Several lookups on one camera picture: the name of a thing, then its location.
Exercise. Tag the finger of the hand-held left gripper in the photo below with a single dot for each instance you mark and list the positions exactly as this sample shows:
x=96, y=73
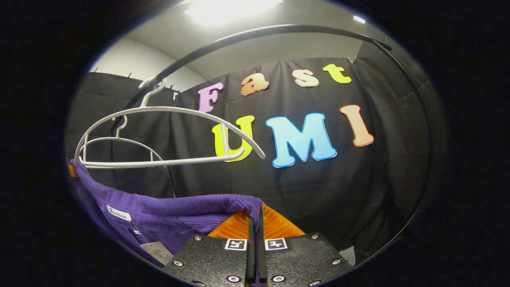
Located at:
x=72, y=170

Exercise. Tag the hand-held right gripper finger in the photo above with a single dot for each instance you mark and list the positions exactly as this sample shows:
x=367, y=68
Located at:
x=251, y=259
x=261, y=259

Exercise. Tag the purple ribbed jacket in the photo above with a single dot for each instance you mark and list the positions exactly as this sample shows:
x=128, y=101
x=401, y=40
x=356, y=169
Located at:
x=167, y=215

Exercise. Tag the white plastic hanger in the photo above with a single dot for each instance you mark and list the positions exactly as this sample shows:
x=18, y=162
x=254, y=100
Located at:
x=167, y=109
x=119, y=139

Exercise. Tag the black metal clothes rack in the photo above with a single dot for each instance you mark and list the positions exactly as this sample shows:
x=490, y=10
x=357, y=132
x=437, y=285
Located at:
x=247, y=34

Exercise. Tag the white paper garment tag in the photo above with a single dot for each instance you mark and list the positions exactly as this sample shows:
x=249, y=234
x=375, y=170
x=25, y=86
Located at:
x=157, y=253

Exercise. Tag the black backdrop cloth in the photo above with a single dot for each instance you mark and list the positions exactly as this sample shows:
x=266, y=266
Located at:
x=378, y=179

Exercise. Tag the large ceiling light panel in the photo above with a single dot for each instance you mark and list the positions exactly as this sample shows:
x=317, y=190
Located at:
x=231, y=8

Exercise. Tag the small ceiling light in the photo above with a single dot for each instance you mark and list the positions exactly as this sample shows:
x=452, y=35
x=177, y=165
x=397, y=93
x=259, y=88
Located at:
x=359, y=19

